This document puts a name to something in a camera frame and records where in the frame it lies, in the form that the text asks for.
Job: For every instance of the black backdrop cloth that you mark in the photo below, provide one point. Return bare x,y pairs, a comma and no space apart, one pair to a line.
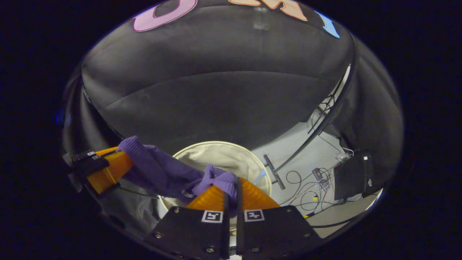
216,90

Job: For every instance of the black clothes rack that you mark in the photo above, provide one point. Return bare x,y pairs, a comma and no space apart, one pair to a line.
275,171

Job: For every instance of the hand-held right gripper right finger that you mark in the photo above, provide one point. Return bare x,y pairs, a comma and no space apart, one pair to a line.
274,231

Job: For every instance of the small grey adapter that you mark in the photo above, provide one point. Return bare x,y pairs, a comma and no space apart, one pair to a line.
318,174

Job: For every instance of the purple ribbed knit top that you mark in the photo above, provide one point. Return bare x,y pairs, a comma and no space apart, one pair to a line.
158,169

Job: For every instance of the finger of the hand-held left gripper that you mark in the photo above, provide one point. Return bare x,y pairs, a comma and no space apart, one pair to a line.
85,155
90,164

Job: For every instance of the beige laundry hamper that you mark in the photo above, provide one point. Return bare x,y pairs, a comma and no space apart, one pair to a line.
223,157

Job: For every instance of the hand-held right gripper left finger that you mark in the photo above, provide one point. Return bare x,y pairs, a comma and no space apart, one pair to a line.
187,231

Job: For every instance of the black box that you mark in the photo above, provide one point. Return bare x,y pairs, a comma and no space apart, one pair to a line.
352,177

